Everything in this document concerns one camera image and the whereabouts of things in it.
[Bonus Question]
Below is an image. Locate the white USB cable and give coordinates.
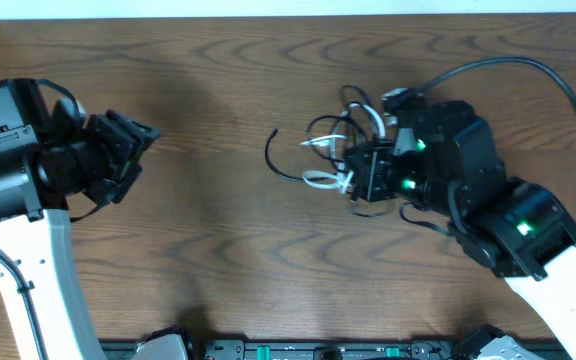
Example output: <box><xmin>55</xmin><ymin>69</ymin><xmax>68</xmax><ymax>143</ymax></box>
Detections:
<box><xmin>298</xmin><ymin>101</ymin><xmax>387</xmax><ymax>195</ymax></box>

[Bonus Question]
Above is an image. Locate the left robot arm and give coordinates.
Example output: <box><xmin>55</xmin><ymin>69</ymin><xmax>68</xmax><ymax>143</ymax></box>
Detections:
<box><xmin>0</xmin><ymin>78</ymin><xmax>160</xmax><ymax>359</ymax></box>

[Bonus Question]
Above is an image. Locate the black USB cable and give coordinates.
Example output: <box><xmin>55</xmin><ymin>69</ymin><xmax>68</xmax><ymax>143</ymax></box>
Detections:
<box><xmin>264</xmin><ymin>83</ymin><xmax>394</xmax><ymax>219</ymax></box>

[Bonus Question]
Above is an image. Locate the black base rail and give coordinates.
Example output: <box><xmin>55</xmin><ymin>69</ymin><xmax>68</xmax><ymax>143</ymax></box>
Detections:
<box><xmin>100</xmin><ymin>324</ymin><xmax>564</xmax><ymax>360</ymax></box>

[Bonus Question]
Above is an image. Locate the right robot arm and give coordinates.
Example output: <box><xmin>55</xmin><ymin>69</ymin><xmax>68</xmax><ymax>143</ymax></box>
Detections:
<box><xmin>343</xmin><ymin>101</ymin><xmax>576</xmax><ymax>359</ymax></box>

